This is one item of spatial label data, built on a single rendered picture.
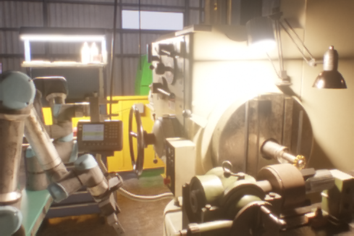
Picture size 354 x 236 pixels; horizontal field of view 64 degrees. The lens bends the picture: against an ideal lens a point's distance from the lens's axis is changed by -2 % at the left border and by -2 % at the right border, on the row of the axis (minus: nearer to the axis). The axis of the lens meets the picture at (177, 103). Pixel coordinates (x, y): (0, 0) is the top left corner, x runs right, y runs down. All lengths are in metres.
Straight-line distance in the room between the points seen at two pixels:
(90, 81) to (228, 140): 2.31
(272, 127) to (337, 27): 0.73
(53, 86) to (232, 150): 1.09
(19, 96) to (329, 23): 1.57
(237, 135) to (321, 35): 0.76
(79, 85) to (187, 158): 2.29
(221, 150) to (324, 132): 0.73
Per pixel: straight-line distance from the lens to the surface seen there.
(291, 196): 1.26
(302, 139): 1.65
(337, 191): 1.53
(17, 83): 0.99
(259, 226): 1.06
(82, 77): 3.43
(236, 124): 1.40
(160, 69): 1.60
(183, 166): 1.35
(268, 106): 1.46
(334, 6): 1.89
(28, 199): 1.64
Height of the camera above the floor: 1.73
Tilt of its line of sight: 8 degrees down
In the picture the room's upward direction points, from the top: straight up
